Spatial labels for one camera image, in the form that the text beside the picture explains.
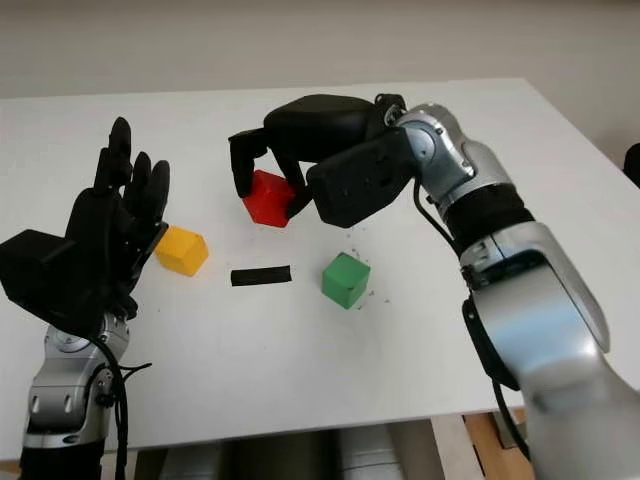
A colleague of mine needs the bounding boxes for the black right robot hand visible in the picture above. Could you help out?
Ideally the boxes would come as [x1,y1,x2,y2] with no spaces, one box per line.
[228,93,391,220]

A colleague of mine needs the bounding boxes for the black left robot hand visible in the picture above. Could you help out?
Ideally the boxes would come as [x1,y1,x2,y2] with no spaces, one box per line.
[67,117,171,321]

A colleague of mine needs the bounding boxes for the yellow wooden block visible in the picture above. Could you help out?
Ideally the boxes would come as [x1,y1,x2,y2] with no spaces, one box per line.
[154,225,209,278]

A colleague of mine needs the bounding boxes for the red wooden block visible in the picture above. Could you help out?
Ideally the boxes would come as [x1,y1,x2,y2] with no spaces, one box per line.
[242,169,296,230]

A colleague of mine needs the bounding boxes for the green wooden block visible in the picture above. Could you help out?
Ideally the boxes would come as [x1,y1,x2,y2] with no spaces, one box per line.
[320,252,372,311]

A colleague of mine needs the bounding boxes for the black tape strip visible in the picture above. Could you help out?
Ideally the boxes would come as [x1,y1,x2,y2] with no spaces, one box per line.
[230,264,293,289]

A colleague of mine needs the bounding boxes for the black object beside table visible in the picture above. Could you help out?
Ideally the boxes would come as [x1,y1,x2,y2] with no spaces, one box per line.
[623,142,640,189]

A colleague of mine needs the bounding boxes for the white table leg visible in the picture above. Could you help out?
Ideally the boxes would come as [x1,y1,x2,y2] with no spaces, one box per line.
[432,414,481,480]

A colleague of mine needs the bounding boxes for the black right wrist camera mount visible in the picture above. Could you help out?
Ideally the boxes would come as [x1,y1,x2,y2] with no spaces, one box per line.
[305,128,416,226]

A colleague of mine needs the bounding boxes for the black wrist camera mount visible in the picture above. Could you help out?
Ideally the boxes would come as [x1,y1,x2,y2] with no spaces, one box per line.
[0,228,109,337]
[305,128,416,226]

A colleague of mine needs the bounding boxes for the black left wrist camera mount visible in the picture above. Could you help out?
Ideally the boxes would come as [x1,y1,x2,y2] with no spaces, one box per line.
[0,228,109,337]

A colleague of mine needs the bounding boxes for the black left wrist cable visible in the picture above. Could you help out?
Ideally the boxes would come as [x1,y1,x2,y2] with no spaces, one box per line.
[97,334,151,480]

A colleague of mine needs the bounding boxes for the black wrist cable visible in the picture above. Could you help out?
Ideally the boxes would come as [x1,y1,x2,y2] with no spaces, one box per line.
[412,179,531,461]
[97,334,151,480]

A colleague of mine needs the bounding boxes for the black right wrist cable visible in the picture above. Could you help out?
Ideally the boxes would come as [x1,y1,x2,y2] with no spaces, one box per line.
[412,179,531,461]

